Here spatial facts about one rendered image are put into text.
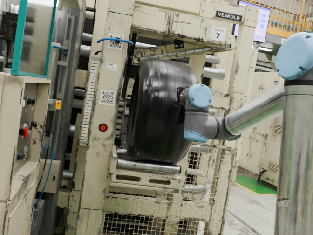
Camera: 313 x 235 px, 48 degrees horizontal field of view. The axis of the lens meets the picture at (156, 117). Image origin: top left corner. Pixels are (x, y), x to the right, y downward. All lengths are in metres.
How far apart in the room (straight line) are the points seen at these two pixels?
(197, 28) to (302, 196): 1.50
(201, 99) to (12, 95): 0.65
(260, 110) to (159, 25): 1.11
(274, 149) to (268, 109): 5.08
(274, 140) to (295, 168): 5.38
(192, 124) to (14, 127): 0.63
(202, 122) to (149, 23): 0.98
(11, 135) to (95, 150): 0.84
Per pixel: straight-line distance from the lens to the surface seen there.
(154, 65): 1.79
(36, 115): 1.61
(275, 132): 6.28
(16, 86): 1.07
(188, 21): 2.19
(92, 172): 1.89
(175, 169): 1.85
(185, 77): 1.76
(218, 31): 2.24
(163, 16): 2.17
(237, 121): 1.31
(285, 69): 0.90
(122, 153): 2.08
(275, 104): 1.17
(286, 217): 0.91
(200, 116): 1.32
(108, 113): 1.84
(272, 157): 6.28
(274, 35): 8.96
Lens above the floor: 1.28
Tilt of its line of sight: 4 degrees down
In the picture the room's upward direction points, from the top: 9 degrees clockwise
